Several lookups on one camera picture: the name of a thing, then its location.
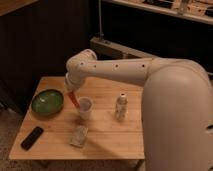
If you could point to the small white bottle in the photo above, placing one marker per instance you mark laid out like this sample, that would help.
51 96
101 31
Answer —
121 107

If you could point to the black remote control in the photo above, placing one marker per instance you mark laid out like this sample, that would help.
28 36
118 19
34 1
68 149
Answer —
32 137

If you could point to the metal shelf frame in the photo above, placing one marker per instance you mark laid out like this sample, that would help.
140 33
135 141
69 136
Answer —
154 28

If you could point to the beige sponge block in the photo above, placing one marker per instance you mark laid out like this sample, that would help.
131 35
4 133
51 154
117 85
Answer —
79 136

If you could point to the wooden table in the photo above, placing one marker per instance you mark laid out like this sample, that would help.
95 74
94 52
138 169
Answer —
107 138

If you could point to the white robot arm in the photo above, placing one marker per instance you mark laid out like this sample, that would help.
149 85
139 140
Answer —
177 106

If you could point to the green bowl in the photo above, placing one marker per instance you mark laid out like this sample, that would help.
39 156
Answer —
47 102

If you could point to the red pepper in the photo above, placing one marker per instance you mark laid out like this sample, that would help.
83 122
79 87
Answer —
73 99

